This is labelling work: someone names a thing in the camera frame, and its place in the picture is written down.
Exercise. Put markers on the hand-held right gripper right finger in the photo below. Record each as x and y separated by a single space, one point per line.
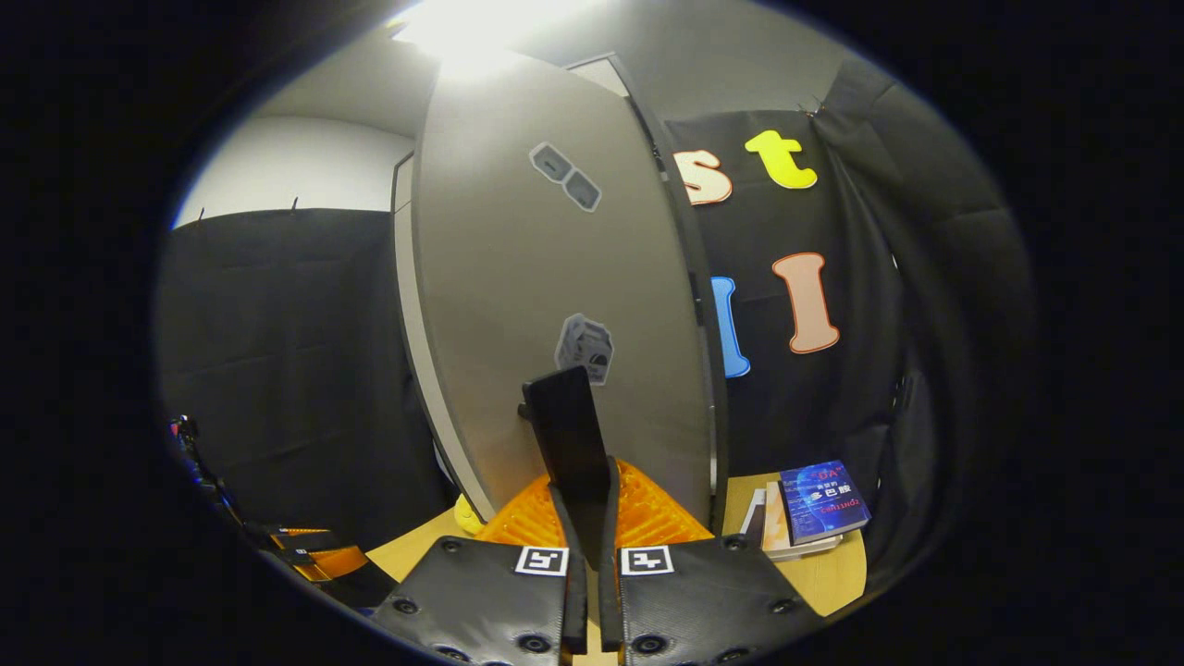
608 601

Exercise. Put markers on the white book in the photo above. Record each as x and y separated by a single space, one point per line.
754 518

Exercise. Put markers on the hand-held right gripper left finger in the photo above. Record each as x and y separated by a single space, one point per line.
575 601

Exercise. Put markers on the beige double-door shoe cabinet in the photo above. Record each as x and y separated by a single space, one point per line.
710 388

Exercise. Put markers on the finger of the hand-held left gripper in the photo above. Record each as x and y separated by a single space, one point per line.
333 560

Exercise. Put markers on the blue book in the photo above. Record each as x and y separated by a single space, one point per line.
823 504

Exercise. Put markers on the small yellow object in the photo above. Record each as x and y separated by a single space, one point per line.
468 516

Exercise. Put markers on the ceiling light panel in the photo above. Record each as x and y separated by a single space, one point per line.
490 23

